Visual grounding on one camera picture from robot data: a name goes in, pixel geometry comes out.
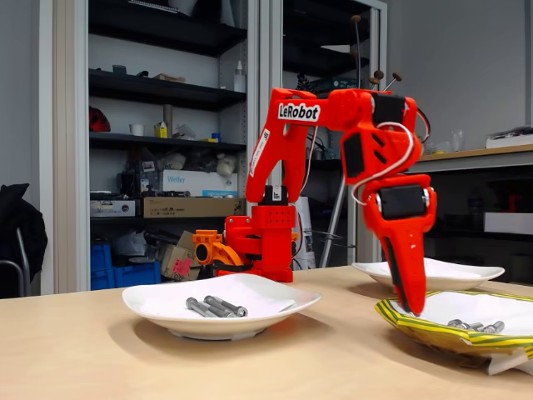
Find white square plate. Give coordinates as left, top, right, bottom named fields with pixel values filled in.
left=121, top=272, right=324, bottom=342
left=351, top=257, right=506, bottom=293

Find yellow green striped paper plate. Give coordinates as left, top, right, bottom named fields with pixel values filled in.
left=373, top=290, right=533, bottom=377

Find metal coat stand wooden knobs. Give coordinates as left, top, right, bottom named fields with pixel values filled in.
left=318, top=14, right=404, bottom=270

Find white printed sheet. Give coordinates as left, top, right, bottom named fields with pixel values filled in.
left=292, top=195, right=317, bottom=271

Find wooden top side desk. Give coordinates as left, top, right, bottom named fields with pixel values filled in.
left=416, top=143, right=533, bottom=272

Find white storage box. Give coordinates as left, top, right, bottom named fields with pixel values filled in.
left=483, top=212, right=533, bottom=236

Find green printed box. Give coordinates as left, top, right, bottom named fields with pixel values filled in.
left=310, top=77, right=360, bottom=90

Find white plush toy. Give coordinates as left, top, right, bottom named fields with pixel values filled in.
left=215, top=152, right=237, bottom=177

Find white Weller box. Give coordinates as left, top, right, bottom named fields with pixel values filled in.
left=161, top=168, right=239, bottom=198

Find long brown cardboard box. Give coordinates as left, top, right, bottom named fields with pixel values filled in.
left=142, top=196, right=247, bottom=219

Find cardboard box with pink sticker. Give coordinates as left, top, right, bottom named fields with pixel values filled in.
left=159, top=230, right=202, bottom=282

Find white plastic bottle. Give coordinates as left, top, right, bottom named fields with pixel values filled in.
left=233, top=60, right=247, bottom=93

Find grey metal cabinet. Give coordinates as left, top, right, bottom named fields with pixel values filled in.
left=260, top=0, right=389, bottom=270

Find crumpled clear plastic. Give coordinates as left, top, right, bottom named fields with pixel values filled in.
left=172, top=123, right=197, bottom=141

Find white plastic bag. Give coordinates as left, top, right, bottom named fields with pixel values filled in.
left=160, top=152, right=187, bottom=171

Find wide blue crate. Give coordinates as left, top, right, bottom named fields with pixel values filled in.
left=90, top=261, right=162, bottom=292

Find flat white printed box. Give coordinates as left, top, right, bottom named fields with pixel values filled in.
left=89, top=199, right=137, bottom=218

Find small blue crate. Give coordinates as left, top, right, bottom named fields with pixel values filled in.
left=90, top=243, right=113, bottom=273

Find red helmet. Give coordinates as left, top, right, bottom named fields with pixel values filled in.
left=88, top=106, right=112, bottom=133

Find grey cabinet with black shelves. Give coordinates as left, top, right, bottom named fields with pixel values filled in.
left=39, top=0, right=262, bottom=295

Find grey metal chair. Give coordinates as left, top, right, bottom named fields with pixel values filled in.
left=0, top=227, right=32, bottom=298

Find black jacket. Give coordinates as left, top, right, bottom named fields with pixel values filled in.
left=0, top=182, right=49, bottom=289

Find white servo cable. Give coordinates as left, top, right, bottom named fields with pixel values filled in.
left=351, top=120, right=421, bottom=206

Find black servo cable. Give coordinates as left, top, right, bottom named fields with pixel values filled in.
left=416, top=106, right=431, bottom=145

